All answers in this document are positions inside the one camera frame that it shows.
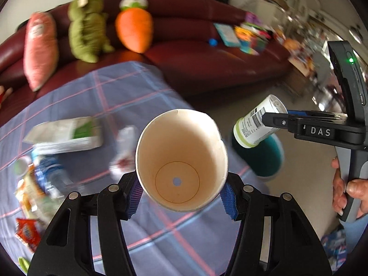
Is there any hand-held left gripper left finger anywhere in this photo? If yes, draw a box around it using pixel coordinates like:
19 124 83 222
27 172 144 276

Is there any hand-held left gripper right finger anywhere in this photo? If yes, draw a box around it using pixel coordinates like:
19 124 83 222
221 173 332 276

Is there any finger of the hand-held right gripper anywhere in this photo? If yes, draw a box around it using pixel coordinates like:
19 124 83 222
261 112 298 135
287 110 344 120

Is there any white plastic bottle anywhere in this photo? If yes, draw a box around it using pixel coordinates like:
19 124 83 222
233 94 288 149

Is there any teal plastic bin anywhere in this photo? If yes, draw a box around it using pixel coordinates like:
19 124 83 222
231 134 284 179

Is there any white paper cup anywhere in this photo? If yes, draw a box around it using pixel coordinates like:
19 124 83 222
135 109 229 213

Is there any person's right hand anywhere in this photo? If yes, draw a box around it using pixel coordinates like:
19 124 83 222
331 157 368 215

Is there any white crumpled wrapper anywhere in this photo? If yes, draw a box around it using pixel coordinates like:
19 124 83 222
109 126 138 179

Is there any wooden side table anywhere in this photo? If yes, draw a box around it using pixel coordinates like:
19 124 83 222
287 46 317 77

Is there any clear plastic water bottle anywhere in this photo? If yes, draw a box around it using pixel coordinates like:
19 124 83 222
30 147 73 205

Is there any pile of colourful books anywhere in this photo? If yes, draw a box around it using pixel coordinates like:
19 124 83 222
234 11 273 56

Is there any green and white carton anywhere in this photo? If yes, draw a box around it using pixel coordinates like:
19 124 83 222
23 116 103 153

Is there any light blue book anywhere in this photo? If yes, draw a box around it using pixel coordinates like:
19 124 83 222
214 23 242 48

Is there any blue plaid tablecloth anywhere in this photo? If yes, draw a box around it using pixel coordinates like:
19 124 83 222
0 61 271 276

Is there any red snack packet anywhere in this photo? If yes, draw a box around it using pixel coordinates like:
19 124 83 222
16 218 43 251

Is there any blue printed bag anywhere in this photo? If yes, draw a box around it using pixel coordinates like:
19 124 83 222
320 226 350 274

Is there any small white cup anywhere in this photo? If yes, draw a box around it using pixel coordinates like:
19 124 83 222
13 157 32 178

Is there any dark red leather sofa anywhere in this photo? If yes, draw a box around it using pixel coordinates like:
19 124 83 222
0 0 294 115

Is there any green wrapper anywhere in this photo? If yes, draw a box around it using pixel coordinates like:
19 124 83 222
18 257 31 275

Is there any orange carrot plush toy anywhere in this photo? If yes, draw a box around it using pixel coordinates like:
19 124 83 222
115 0 154 54

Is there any green plush toy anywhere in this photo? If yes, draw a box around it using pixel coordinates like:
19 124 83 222
67 0 115 63

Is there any pink plush toy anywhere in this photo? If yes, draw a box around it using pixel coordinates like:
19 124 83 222
23 12 60 92

